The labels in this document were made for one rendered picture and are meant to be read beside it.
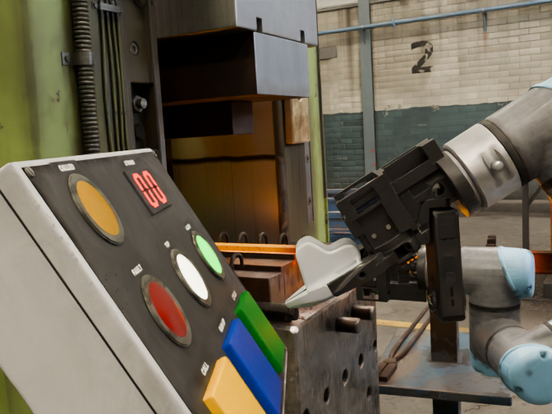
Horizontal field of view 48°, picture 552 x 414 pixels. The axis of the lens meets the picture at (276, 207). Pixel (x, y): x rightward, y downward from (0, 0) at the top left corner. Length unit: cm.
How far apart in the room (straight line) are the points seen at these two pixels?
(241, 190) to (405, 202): 83
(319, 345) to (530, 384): 34
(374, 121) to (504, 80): 181
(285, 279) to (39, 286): 70
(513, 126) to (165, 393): 40
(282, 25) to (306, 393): 60
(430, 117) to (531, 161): 826
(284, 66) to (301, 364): 49
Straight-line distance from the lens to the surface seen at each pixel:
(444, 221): 62
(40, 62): 84
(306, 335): 100
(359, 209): 60
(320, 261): 61
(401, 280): 104
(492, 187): 62
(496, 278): 98
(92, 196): 45
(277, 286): 103
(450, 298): 64
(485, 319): 100
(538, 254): 137
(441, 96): 885
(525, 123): 63
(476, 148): 62
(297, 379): 99
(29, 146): 83
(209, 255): 63
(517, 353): 88
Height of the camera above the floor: 121
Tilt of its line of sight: 7 degrees down
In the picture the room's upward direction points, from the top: 3 degrees counter-clockwise
